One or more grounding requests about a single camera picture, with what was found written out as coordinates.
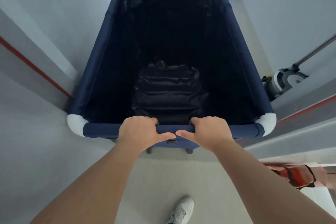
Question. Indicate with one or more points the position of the person's left thumb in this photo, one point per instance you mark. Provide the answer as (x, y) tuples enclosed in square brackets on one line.
[(165, 136)]

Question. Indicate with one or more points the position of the person's right hand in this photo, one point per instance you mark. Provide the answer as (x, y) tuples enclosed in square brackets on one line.
[(210, 134)]

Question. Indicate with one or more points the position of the black plastic bag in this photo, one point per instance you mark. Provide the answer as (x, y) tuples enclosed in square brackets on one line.
[(168, 92)]

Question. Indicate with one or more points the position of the person's right forearm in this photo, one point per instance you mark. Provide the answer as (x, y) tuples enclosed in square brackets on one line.
[(265, 189)]

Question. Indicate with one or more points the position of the person's left hand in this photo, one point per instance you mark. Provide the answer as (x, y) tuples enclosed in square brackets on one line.
[(136, 133)]

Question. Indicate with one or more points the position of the person's right thumb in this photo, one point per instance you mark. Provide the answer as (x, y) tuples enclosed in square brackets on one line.
[(185, 134)]

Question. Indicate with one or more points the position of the navy blue fabric laundry cart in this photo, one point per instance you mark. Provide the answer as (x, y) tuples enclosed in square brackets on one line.
[(168, 48)]

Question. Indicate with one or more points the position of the person's left forearm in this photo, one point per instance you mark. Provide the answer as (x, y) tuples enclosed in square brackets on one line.
[(86, 189)]

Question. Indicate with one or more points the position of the white sneaker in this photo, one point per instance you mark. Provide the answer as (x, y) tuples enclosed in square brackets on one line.
[(181, 212)]

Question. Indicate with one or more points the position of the red fire extinguisher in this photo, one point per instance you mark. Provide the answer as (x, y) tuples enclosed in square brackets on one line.
[(296, 175)]

